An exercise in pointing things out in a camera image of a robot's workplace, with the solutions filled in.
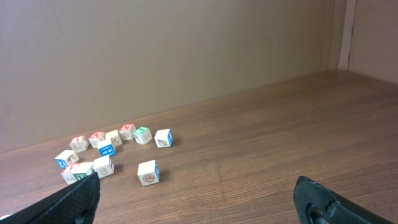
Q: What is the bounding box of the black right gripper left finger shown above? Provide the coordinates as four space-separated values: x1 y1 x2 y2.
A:
1 172 101 224

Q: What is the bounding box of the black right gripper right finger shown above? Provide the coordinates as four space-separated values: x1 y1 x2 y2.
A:
293 176 392 224

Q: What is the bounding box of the plain block red side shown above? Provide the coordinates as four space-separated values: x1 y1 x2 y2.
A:
137 160 160 186

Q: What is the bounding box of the red V block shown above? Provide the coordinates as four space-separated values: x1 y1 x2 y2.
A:
61 162 80 184

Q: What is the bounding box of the green V block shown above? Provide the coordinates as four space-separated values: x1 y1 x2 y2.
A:
72 162 94 180

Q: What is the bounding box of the plain block with drawing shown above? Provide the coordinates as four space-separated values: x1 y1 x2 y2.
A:
93 156 114 179

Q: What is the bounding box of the blue side block left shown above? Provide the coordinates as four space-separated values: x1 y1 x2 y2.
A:
55 150 79 169

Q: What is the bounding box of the blue side block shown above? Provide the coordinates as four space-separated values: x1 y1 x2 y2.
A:
97 139 116 157
55 150 79 169

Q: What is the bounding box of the red A letter block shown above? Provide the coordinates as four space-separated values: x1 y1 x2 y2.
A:
69 135 88 153

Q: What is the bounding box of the blue side block centre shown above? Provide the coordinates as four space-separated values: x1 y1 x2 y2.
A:
97 139 116 157

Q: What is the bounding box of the red M block left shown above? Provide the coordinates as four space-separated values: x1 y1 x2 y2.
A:
88 131 105 148

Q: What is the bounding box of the red m block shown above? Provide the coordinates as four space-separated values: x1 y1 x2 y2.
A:
88 131 105 148
119 124 136 141

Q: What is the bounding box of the yellow top block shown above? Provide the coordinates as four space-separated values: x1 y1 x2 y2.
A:
105 129 123 147

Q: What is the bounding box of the red M block right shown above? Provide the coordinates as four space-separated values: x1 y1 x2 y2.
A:
119 124 136 141

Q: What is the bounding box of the green top block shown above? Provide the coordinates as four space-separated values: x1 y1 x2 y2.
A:
133 126 152 145

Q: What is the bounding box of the plain wooden block far right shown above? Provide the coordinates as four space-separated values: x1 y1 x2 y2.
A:
154 129 174 148

